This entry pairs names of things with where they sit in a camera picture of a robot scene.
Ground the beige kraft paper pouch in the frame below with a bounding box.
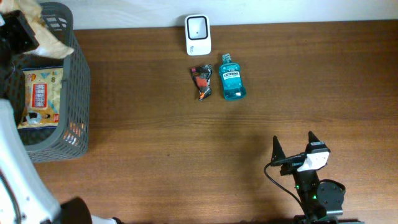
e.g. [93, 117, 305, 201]
[1, 0, 74, 59]

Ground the yellow wet wipes pack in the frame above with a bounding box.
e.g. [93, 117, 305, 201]
[17, 67, 63, 129]

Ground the blue mouthwash bottle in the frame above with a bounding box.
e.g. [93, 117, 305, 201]
[219, 54, 246, 101]

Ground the black and red snack packet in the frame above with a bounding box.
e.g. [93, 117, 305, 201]
[190, 64, 213, 101]

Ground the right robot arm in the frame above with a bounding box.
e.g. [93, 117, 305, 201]
[264, 131, 360, 224]

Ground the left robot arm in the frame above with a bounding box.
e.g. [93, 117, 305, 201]
[1, 10, 120, 224]

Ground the white barcode scanner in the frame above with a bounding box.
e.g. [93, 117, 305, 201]
[184, 14, 211, 56]

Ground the dark grey plastic basket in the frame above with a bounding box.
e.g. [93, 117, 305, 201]
[1, 2, 91, 163]

